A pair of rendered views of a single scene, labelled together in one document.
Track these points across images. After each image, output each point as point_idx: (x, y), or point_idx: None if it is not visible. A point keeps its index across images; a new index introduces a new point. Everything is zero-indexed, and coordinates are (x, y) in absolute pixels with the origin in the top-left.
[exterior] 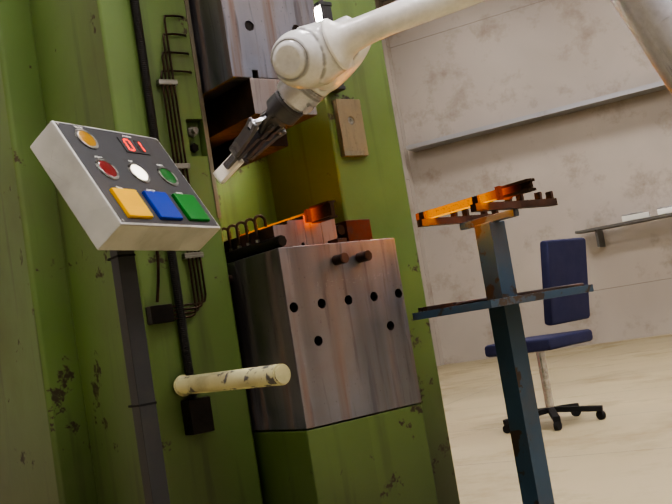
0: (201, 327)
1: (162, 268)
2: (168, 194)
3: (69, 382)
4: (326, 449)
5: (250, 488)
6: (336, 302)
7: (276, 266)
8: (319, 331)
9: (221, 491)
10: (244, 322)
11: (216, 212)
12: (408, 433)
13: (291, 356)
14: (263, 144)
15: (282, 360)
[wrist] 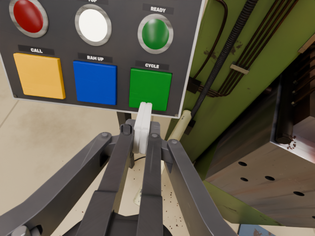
0: (215, 102)
1: (211, 62)
2: (126, 67)
3: None
4: (209, 187)
5: (198, 149)
6: (284, 186)
7: (259, 142)
8: (250, 179)
9: (186, 142)
10: (247, 117)
11: (302, 45)
12: (260, 218)
13: (221, 166)
14: (177, 192)
15: (224, 158)
